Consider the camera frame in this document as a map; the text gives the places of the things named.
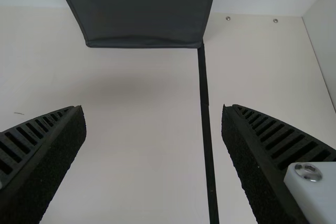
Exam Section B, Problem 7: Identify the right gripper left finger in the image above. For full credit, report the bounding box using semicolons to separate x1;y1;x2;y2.
0;105;87;224

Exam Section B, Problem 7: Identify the black strip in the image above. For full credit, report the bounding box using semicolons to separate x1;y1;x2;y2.
197;41;220;224

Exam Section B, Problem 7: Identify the dark grey bag with straps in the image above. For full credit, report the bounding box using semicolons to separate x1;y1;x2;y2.
51;0;220;49

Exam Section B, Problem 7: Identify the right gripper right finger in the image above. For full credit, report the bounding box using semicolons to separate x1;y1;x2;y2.
221;103;336;224

